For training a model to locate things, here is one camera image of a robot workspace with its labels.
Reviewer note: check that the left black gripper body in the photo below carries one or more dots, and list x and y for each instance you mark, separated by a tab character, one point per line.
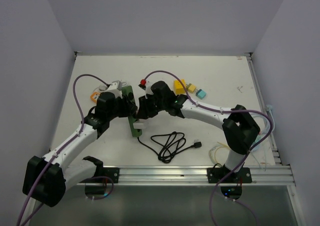
124	108

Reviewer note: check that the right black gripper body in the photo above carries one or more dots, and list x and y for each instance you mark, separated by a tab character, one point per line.
154	106

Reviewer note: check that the white plug adapter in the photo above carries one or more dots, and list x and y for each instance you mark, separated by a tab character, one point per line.
139	125

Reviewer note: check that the green power strip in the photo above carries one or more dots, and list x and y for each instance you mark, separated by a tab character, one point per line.
127	91

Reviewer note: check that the orange power strip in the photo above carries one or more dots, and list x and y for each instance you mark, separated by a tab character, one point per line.
94	96

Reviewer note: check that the yellow cube socket adapter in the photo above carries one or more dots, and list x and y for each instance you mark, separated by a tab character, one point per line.
179	86

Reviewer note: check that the pale yellow plug adapter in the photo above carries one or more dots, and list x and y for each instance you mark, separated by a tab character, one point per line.
191	88

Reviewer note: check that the blue plug adapter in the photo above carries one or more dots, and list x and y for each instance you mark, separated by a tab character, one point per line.
201	94

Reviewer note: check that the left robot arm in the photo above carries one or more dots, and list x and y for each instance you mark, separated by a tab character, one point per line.
47	178

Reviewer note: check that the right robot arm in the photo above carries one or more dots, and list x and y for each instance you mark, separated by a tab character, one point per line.
239	128

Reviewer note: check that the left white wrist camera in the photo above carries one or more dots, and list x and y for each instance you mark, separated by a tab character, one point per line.
116	88

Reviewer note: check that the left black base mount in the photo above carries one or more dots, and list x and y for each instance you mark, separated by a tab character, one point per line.
111	174

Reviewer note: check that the aluminium rail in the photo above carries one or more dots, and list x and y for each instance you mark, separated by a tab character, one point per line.
277	175

